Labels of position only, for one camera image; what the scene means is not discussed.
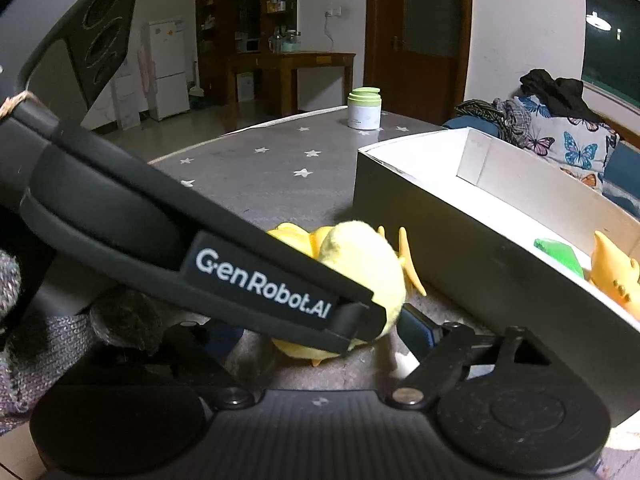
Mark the person's left hand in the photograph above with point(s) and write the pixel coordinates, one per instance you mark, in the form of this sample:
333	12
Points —
60	340

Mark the dark window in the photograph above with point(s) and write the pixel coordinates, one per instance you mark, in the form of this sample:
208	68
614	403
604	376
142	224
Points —
612	35

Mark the white jar with green lid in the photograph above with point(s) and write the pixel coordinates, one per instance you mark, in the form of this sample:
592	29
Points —
364	110

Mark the green plastic toy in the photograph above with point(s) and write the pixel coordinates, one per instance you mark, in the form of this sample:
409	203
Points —
560	257

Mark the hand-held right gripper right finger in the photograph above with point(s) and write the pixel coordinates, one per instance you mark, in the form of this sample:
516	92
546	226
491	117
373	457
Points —
415	326

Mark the wooden table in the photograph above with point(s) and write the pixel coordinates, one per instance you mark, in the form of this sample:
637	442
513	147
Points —
290	62

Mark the wooden door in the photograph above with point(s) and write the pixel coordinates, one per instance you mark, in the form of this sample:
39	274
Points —
420	35

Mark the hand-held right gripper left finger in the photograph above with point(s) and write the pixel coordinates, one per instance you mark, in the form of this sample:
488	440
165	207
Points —
222	341

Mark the yellow plush toy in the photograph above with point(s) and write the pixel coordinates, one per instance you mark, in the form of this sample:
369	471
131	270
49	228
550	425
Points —
360	265

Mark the microwave oven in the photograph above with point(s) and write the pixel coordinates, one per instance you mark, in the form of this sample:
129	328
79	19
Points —
248	45

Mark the orange plastic toy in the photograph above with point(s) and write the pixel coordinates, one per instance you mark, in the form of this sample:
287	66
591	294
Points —
612	270

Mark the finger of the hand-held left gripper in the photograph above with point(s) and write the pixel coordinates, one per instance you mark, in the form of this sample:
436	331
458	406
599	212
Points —
352	327

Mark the white carton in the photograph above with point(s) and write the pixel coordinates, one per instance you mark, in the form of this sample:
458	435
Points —
127	102

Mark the white refrigerator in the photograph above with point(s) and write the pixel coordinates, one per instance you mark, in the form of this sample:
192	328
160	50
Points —
167	70

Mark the plaid garment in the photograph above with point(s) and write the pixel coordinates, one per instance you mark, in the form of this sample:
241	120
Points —
492	115

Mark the wooden shelf cabinet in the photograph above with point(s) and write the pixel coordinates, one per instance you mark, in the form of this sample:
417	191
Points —
240	5

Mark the yellow plastic toy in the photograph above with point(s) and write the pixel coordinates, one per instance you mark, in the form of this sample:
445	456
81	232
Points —
292	237

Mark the butterfly-printed pillow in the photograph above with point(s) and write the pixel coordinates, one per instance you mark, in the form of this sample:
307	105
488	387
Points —
575	150

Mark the white cardboard box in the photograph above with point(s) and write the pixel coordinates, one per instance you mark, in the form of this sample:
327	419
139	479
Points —
450	220

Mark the wall outlet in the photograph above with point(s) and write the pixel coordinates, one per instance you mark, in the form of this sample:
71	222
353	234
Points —
333	11

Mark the black garment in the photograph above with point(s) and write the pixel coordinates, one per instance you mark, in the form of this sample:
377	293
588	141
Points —
560	92

